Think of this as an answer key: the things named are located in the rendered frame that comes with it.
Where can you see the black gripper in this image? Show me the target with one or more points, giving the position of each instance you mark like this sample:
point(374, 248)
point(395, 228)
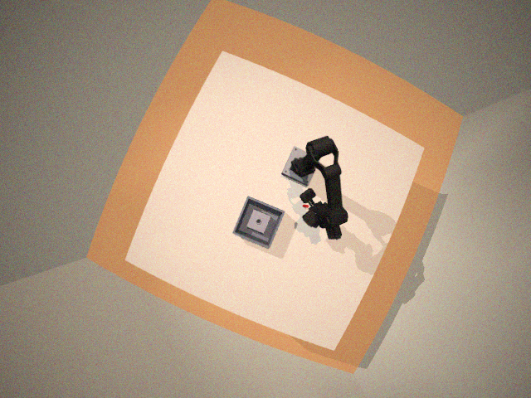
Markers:
point(307, 197)

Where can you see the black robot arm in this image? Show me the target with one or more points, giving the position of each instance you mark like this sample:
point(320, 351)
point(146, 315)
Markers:
point(333, 212)

